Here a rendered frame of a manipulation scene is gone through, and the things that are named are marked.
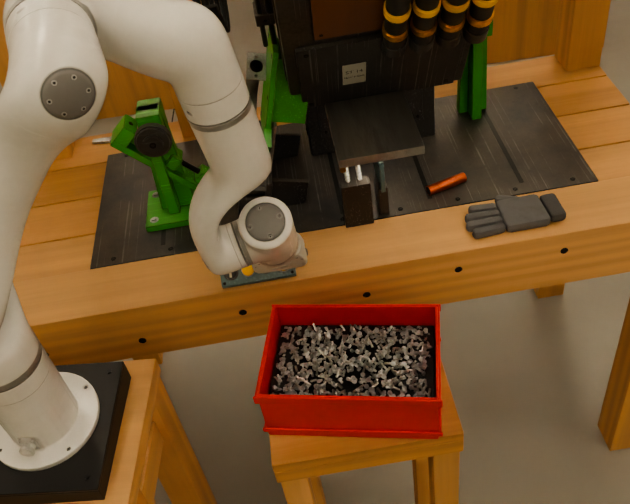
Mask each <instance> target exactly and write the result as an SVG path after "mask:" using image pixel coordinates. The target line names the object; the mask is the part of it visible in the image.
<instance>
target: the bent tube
mask: <svg viewBox="0 0 630 504"><path fill-rule="evenodd" d="M255 56H258V58H255ZM259 81H266V53H253V52H247V53H246V77H245V83H246V85H247V88H248V91H249V94H250V97H251V100H252V103H253V105H254V108H255V111H256V110H257V94H258V85H259Z"/></svg>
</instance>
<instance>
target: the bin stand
mask: <svg viewBox="0 0 630 504"><path fill-rule="evenodd" d="M441 400H442V401H443V407H441V420H442V432H443V436H439V438H438V439H412V438H375V437H339V436H302V435H270V434H269V438H270V451H271V463H272V468H273V471H274V475H275V478H276V481H277V483H281V485H282V488H283V492H284V495H285V498H286V501H287V504H326V500H325V496H324V491H323V487H322V483H321V479H320V476H322V475H328V474H333V473H339V472H345V471H351V470H357V469H362V468H368V467H374V466H380V465H385V464H391V463H397V462H403V461H409V460H412V466H413V482H414V497H415V504H459V463H460V452H461V451H463V448H464V432H463V428H462V425H461V422H460V419H459V415H458V412H457V409H456V406H455V403H454V399H453V396H452V393H451V390H450V386H449V383H448V380H447V377H446V373H445V370H444V367H443V364H442V361H441Z"/></svg>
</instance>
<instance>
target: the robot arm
mask: <svg viewBox="0 0 630 504"><path fill-rule="evenodd" d="M3 27H4V33H5V38H6V43H7V49H8V55H9V62H8V71H7V76H6V80H5V84H4V86H3V89H2V91H1V93H0V461H1V462H2V463H4V464H5V465H6V466H8V467H10V468H12V469H16V470H20V471H40V470H44V469H48V468H51V467H53V466H56V465H58V464H60V463H62V462H64V461H65V460H67V459H69V458H70V457H72V456H73V455H74V454H75V453H77V452H78V451H79V450H80V449H81V448H82V447H83V446H84V445H85V444H86V442H87V441H88V440H89V438H90V437H91V435H92V433H93V432H94V430H95V428H96V425H97V422H98V419H99V413H100V403H99V399H98V395H97V394H96V392H95V390H94V388H93V386H92V385H91V384H90V383H89V382H88V381H87V380H85V379H84V378H83V377H81V376H78V375H76V374H73V373H68V372H58V370H57V368H56V367H55V365H54V364H53V362H52V360H51V359H50V357H49V356H48V354H47V352H46V351H45V349H44V348H43V346H42V344H41V343H40V341H39V340H38V338H37V336H36V335H35V333H34V332H33V330H32V329H31V327H30V325H29V323H28V321H27V319H26V317H25V314H24V312H23V309H22V306H21V303H20V301H19V298H18V295H17V292H16V290H15V287H14V284H13V277H14V272H15V267H16V262H17V257H18V252H19V248H20V243H21V239H22V235H23V231H24V228H25V224H26V221H27V218H28V215H29V212H30V209H31V207H32V204H33V202H34V200H35V197H36V195H37V193H38V191H39V189H40V187H41V184H42V182H43V180H44V178H45V176H46V174H47V172H48V170H49V168H50V166H51V165H52V163H53V161H54V160H55V159H56V157H57V156H58V155H59V154H60V153H61V151H62V150H63V149H64V148H66V147H67V146H68V145H70V144H71V143H73V142H74V141H76V140H77V139H79V138H81V137H82V136H83V135H85V134H86V133H87V132H88V131H89V129H90V128H91V127H92V125H93V124H94V122H95V120H96V119H97V117H98V115H99V113H100V111H101V108H102V106H103V103H104V100H105V97H106V93H107V87H108V69H107V65H106V60H108V61H110V62H113V63H115V64H118V65H120V66H123V67H125V68H128V69H130V70H133V71H136V72H138V73H141V74H144V75H147V76H149V77H152V78H155V79H159V80H163V81H166V82H168V83H170V84H171V85H172V87H173V89H174V91H175V93H176V96H177V98H178V100H179V102H180V104H181V107H182V109H183V111H184V113H185V115H186V117H187V120H188V122H189V124H190V126H191V128H192V130H193V133H194V135H195V137H196V139H197V141H198V143H199V145H200V147H201V149H202V152H203V154H204V156H205V158H206V160H207V162H208V164H209V167H210V168H209V169H208V171H207V172H206V173H205V175H204V176H203V178H202V179H201V181H200V182H199V184H198V185H197V187H196V189H195V191H194V194H193V196H192V200H191V203H190V208H189V228H190V233H191V236H192V239H193V241H194V244H195V246H196V248H197V250H198V252H199V254H200V256H201V258H202V260H203V261H204V263H205V265H206V267H207V268H208V269H209V270H210V271H211V272H212V273H214V274H216V275H225V274H229V273H232V272H235V271H237V270H240V269H242V268H245V267H247V266H250V265H252V267H253V270H254V271H255V272H256V273H268V272H274V271H282V270H288V269H292V268H297V267H302V266H304V265H306V264H307V255H308V250H307V248H305V245H304V244H305V243H304V240H303V238H302V237H301V235H300V234H299V233H297V232H296V229H295V226H294V222H293V218H292V215H291V212H290V210H289V208H288V207H287V206H286V205H285V204H284V203H283V202H282V201H280V200H278V199H276V198H273V197H267V196H266V197H258V198H255V199H253V200H251V201H250V202H248V203H247V204H246V205H245V206H244V208H243V209H242V211H241V213H240V215H239V219H237V220H235V221H233V222H230V223H227V224H225V225H219V223H220V221H221V219H222V218H223V216H224V215H225V214H226V213H227V211H228V210H229V209H230V208H231V207H232V206H234V205H235V204H236V203H237V202H238V201H239V200H241V199H242V198H243V197H245V196H246V195H247V194H249V193H250V192H251V191H253V190H254V189H255V188H257V187H258V186H259V185H260V184H262V183H263V182H264V181H265V180H266V178H267V177H268V175H269V174H270V171H271V166H272V162H271V156H270V152H269V149H268V146H267V144H266V141H265V138H264V135H263V132H262V129H261V126H260V123H259V120H258V117H257V114H256V111H255V108H254V105H253V103H252V100H251V97H250V94H249V91H248V88H247V85H246V83H245V80H244V77H243V74H242V72H241V69H240V66H239V63H238V60H237V57H236V55H235V52H234V49H233V47H232V44H231V41H230V39H229V36H228V34H227V32H226V30H225V28H224V26H223V24H222V23H221V21H220V20H219V19H218V18H217V16H216V15H215V14H214V13H213V12H212V11H210V10H209V9H208V8H206V7H205V6H203V5H201V4H199V3H196V2H193V1H189V0H6V1H5V5H4V9H3Z"/></svg>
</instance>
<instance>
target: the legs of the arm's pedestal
mask: <svg viewBox="0 0 630 504"><path fill-rule="evenodd" d="M158 478H159V480H160V482H161V484H162V486H163V487H164V489H165V491H166V493H167V495H168V497H169V499H170V500H171V502H172V504H217V501H216V499H215V497H214V495H213V493H212V490H211V488H210V486H209V484H208V482H207V479H206V477H205V475H204V473H203V470H202V468H201V466H200V464H199V462H198V459H197V457H196V455H195V453H194V451H193V448H192V446H191V444H190V442H189V439H188V437H187V435H186V433H185V431H184V428H183V426H182V424H181V422H180V420H179V417H178V415H177V413H176V411H175V408H174V406H173V404H172V402H171V400H170V397H169V395H168V393H167V391H166V389H165V386H164V384H163V382H162V380H161V378H160V379H159V384H158V390H157V395H156V401H155V406H154V412H153V417H152V423H151V428H150V434H149V439H148V444H147V450H146V455H145V461H144V466H143V472H142V477H141V483H140V488H139V494H138V499H137V504H153V503H154V497H155V491H156V485H157V479H158Z"/></svg>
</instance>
